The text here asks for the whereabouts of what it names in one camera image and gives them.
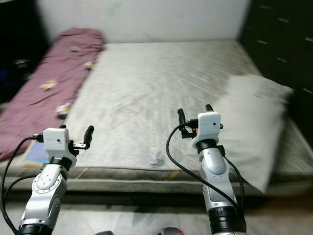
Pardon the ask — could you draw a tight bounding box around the colourful picture book yellow border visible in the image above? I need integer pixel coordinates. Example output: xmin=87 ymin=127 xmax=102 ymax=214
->
xmin=22 ymin=141 xmax=52 ymax=168

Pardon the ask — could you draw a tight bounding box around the purple blanket with bird print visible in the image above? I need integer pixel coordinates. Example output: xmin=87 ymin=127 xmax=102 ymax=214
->
xmin=0 ymin=28 xmax=105 ymax=163

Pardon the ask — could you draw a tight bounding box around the white quilted mattress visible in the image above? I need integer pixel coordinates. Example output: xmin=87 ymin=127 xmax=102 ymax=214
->
xmin=0 ymin=40 xmax=313 ymax=196

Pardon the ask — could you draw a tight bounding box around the white pillow with tree print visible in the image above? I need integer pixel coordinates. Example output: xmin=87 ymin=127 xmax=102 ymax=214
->
xmin=214 ymin=74 xmax=295 ymax=194

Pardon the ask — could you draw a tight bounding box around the black tufted headboard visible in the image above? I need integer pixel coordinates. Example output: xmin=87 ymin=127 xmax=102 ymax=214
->
xmin=240 ymin=0 xmax=313 ymax=129

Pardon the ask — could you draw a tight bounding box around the silver robot right leg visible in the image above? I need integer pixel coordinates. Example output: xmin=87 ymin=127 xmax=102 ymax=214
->
xmin=162 ymin=228 xmax=185 ymax=235

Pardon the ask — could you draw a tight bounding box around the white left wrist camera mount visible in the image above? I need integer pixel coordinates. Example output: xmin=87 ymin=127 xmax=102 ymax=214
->
xmin=43 ymin=127 xmax=70 ymax=158

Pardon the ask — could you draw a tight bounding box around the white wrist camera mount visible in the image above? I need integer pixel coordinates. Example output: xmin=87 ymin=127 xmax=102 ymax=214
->
xmin=192 ymin=112 xmax=222 ymax=147
xmin=43 ymin=127 xmax=70 ymax=158

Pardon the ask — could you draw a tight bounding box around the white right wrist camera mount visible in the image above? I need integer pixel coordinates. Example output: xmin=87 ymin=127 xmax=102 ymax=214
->
xmin=192 ymin=112 xmax=222 ymax=147

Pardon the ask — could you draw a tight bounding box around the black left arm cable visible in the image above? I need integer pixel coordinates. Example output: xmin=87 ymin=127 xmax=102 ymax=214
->
xmin=0 ymin=136 xmax=45 ymax=235

